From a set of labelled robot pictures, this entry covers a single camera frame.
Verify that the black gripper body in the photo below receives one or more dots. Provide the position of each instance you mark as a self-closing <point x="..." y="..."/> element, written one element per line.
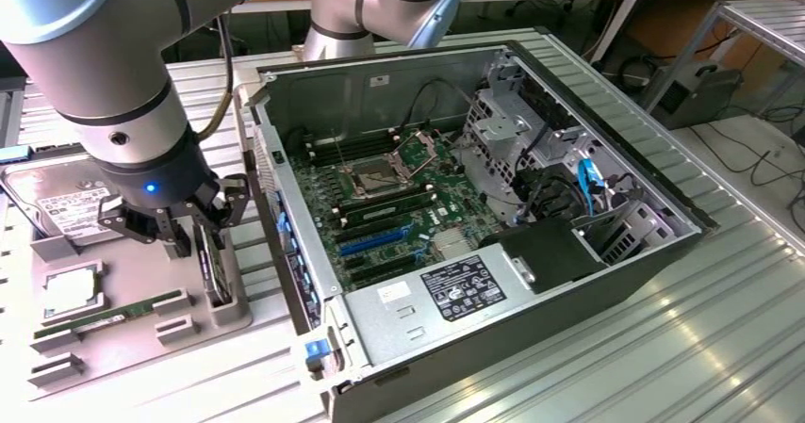
<point x="157" y="173"/>

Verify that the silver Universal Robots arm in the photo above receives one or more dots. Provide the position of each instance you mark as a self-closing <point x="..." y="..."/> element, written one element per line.
<point x="93" y="65"/>

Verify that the grey parts rack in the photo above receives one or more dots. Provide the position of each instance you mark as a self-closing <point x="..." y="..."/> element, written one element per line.
<point x="137" y="277"/>

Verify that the silver hard disk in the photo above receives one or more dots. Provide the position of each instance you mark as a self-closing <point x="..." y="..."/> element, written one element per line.
<point x="63" y="206"/>

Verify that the CPU chip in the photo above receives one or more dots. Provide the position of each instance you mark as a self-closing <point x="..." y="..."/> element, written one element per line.
<point x="71" y="295"/>

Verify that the green RAM stick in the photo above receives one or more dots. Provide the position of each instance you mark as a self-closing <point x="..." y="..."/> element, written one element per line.
<point x="113" y="316"/>

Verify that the thin locking lever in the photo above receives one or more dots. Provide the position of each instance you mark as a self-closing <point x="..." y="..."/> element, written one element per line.
<point x="342" y="154"/>

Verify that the CPU socket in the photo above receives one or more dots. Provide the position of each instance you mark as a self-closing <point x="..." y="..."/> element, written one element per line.
<point x="372" y="180"/>

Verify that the blue connector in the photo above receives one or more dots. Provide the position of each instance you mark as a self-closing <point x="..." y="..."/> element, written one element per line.
<point x="15" y="154"/>

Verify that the blue expansion slot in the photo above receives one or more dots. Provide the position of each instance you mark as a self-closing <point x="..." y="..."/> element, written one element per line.
<point x="374" y="244"/>

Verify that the RAM stick with white label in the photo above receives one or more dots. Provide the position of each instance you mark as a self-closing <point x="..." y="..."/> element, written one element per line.
<point x="390" y="208"/>

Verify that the black expansion slot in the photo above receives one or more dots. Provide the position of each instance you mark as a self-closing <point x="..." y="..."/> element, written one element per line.
<point x="371" y="267"/>

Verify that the metal socket cover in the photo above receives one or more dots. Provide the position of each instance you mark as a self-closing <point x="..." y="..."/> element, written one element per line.
<point x="416" y="152"/>

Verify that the green motherboard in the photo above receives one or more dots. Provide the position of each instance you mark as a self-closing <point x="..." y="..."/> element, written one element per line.
<point x="434" y="211"/>

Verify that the blue case latch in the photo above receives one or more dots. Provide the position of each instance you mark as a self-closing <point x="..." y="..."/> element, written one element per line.
<point x="316" y="351"/>

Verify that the silver chipset heatsink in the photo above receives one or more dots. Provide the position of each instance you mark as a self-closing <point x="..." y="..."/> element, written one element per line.
<point x="454" y="245"/>

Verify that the silver power supply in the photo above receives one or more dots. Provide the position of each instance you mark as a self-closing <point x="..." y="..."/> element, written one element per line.
<point x="408" y="314"/>

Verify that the metal disk bay cage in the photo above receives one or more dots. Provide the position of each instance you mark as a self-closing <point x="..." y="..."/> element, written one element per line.
<point x="503" y="126"/>

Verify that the black fan shroud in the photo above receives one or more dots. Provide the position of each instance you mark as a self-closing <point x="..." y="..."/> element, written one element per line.
<point x="541" y="253"/>

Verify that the open black PC case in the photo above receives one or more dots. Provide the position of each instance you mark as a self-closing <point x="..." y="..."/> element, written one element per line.
<point x="629" y="272"/>

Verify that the black box on floor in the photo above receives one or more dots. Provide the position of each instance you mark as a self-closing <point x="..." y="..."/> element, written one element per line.
<point x="698" y="93"/>

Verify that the aluminium frame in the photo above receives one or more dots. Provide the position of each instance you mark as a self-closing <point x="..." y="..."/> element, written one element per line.
<point x="761" y="27"/>

